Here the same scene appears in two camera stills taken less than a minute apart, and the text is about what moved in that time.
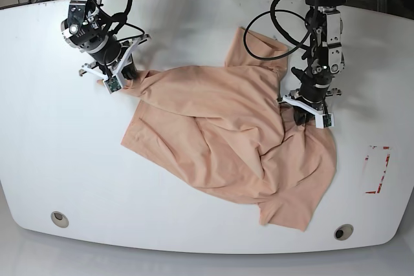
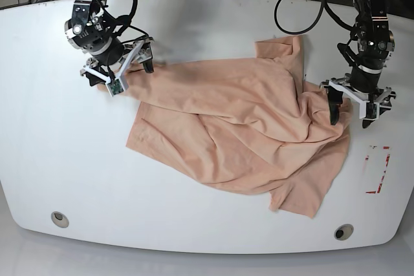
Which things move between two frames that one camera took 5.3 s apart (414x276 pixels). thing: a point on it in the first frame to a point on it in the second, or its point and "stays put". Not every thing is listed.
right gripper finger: (302, 116) to (335, 97)
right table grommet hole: (343, 232) stays put
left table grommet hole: (59, 219) stays put
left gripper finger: (129, 71) to (148, 66)
